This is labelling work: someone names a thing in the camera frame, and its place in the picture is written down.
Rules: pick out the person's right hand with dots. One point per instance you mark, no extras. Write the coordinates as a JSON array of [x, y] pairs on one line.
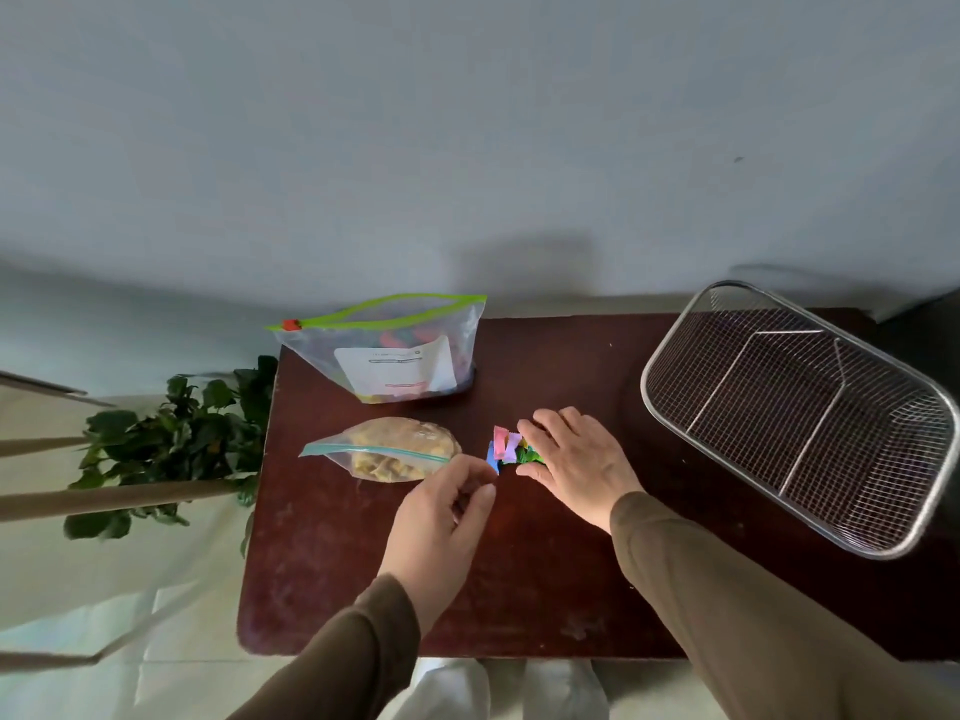
[[585, 468]]

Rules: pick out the person's left hand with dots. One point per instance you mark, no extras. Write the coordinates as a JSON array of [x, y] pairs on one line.
[[424, 532]]

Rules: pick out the person's right middle finger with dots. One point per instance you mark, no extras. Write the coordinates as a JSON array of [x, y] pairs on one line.
[[556, 423]]

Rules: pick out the person's left thumb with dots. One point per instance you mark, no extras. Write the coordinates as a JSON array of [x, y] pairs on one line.
[[478, 515]]

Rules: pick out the person's right thumb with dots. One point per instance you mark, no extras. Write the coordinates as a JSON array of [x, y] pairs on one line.
[[536, 474]]

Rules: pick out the green plastic clip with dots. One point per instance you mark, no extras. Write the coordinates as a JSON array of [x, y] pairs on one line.
[[531, 455]]

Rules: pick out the person's left forearm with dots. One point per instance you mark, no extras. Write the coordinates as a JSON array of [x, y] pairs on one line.
[[337, 659]]

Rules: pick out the person's right forearm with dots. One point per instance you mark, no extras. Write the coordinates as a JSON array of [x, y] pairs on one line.
[[735, 629]]

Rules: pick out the blue plastic clip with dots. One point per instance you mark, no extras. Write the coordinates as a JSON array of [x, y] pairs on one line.
[[492, 458]]

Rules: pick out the pile of yellow snacks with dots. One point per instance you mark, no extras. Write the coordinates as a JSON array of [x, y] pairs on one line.
[[390, 442]]

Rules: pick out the small clear zip bag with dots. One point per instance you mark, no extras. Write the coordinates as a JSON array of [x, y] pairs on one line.
[[375, 453]]

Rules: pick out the pile of colourful clips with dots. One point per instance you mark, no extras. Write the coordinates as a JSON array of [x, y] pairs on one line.
[[401, 339]]

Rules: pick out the person's left leg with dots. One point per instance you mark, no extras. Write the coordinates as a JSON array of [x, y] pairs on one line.
[[450, 693]]

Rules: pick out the person's leg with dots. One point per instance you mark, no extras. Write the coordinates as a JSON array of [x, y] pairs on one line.
[[450, 693], [562, 693]]

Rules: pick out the person's right leg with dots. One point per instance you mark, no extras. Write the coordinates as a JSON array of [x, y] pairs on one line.
[[562, 693]]

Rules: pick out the clear zip bag green seal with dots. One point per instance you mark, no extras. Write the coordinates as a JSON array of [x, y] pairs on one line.
[[352, 344]]

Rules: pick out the green leafy plant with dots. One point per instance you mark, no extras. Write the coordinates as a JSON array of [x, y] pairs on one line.
[[180, 442]]

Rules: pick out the wooden rack frame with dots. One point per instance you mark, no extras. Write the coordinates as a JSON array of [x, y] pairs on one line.
[[112, 498]]

